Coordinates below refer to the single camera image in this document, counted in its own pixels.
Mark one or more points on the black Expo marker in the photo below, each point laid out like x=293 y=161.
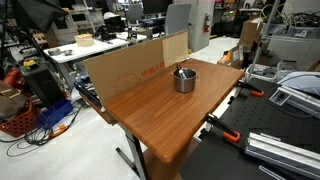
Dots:
x=181 y=72

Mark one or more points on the wooden table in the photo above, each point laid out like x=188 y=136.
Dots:
x=155 y=115

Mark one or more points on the cardboard backboard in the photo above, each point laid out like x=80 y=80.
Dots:
x=115 y=72

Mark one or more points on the grey office chair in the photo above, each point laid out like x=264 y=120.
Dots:
x=177 y=18

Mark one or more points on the near orange-black clamp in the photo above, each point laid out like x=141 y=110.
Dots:
x=213 y=121

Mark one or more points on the orange-black clamp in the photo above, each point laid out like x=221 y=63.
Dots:
x=245 y=85
x=213 y=121

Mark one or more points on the red fire extinguisher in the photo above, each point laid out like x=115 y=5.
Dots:
x=207 y=22

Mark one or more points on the black perforated breadboard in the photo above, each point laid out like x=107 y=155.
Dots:
x=216 y=158

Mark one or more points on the small wooden box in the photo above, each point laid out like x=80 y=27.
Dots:
x=84 y=40

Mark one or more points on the far orange-black clamp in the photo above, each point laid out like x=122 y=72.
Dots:
x=245 y=85

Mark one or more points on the white work table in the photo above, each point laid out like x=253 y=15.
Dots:
x=80 y=53

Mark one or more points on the cardboard box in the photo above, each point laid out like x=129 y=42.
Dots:
x=251 y=31

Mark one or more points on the blue plastic bin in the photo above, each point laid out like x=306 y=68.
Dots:
x=53 y=114

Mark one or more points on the red plastic basket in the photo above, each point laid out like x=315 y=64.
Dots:
x=24 y=122

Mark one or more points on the steel bowl with handles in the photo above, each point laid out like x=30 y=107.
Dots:
x=186 y=84

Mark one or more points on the aluminium extrusion rail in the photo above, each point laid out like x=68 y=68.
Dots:
x=287 y=156

